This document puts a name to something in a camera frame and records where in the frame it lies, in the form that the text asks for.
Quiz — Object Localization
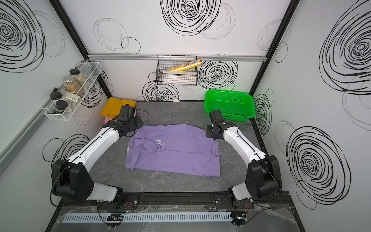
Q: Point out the green plastic basket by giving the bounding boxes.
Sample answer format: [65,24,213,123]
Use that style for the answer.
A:
[204,90,256,122]

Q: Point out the purple t-shirt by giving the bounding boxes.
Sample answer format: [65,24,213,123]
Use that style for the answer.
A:
[125,124,220,177]

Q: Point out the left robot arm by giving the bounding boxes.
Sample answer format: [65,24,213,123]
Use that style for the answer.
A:
[51,104,143,208]

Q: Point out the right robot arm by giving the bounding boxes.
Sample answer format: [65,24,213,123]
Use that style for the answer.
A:
[206,110,282,202]

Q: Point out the folded yellow t-shirt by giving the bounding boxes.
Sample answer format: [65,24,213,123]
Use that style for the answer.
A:
[100,97,136,119]

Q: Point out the folded pink t-shirt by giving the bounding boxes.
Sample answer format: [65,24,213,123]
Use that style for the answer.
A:
[104,117,111,124]

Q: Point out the spice jar black lid far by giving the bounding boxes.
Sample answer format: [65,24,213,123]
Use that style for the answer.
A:
[69,68,86,86]

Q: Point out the spice jar black lid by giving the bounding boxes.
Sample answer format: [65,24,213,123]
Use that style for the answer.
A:
[53,100,69,114]
[49,91,64,103]
[69,68,86,86]

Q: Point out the spice jar tan contents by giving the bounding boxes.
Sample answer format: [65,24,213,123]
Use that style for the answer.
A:
[63,76,81,93]

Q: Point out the spice jar black lid near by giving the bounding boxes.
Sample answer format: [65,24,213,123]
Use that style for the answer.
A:
[53,100,69,114]

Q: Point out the yellow foil roll box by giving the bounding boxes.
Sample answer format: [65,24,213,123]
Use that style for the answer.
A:
[168,59,203,72]

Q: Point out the spice jar black lid middle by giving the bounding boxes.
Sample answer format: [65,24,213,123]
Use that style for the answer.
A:
[49,91,64,103]

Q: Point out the grey box in wire basket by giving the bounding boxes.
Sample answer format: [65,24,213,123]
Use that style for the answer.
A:
[158,71,198,86]

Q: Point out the black wire wall basket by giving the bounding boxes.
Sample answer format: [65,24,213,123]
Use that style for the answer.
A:
[156,54,199,86]

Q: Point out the white wire spice shelf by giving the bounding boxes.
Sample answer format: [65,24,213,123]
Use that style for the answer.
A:
[44,62,104,126]

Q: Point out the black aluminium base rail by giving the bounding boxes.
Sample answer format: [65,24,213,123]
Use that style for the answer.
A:
[58,191,294,211]

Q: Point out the white slotted cable duct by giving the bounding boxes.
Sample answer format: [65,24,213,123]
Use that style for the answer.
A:
[61,212,232,223]

